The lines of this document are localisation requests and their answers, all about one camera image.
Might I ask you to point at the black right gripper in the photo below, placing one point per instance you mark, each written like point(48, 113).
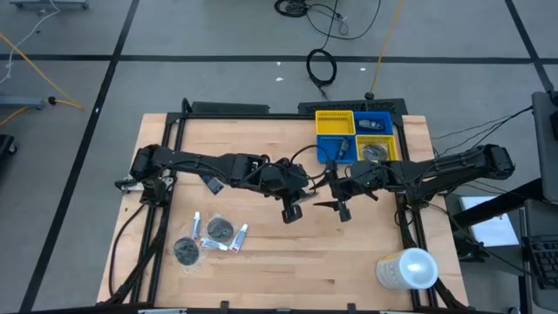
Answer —
point(362, 179)

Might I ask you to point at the grey metal floor bar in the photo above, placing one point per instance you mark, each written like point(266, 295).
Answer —
point(22, 103)
point(48, 4)

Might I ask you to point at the white plastic canister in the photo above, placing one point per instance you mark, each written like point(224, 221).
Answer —
point(410, 268)

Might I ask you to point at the black aluminium table frame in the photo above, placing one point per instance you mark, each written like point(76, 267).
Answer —
point(244, 116)

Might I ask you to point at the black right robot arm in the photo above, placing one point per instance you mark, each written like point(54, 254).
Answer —
point(457, 168)

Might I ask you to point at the black metal beam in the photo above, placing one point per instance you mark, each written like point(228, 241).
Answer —
point(501, 205)

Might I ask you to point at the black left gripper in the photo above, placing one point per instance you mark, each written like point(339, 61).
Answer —
point(287, 181)

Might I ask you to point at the dark blue sachet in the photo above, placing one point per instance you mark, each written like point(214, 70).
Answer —
point(213, 184)

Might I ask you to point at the blue plastic basket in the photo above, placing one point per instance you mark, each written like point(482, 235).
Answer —
point(324, 146)
point(385, 118)

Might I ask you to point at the black curved frame clamp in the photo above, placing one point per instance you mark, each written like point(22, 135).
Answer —
point(185, 104)

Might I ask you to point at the black rectangular block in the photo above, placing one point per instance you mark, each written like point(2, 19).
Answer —
point(231, 107)

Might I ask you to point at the small grey bottle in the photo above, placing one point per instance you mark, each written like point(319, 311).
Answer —
point(370, 125)

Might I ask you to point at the yellow plastic basket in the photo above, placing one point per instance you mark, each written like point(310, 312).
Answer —
point(335, 122)
point(392, 148)

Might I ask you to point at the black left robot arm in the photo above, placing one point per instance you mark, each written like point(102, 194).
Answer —
point(192, 159)

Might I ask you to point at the black keyboard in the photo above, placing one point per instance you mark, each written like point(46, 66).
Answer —
point(545, 261)

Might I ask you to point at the black caster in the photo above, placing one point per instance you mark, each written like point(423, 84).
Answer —
point(6, 144)

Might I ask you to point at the white sheet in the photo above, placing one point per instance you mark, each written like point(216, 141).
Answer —
point(492, 227)

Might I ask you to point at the black perforated plate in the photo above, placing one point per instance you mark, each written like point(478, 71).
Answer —
point(349, 106)

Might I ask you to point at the small white toothpaste tube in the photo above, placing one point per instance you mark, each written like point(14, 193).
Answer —
point(196, 226)
point(213, 244)
point(239, 238)

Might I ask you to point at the grey desk panel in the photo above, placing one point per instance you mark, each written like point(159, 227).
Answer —
point(547, 144)

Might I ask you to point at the black table edge clip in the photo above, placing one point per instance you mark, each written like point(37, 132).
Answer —
point(351, 307)
point(224, 306)

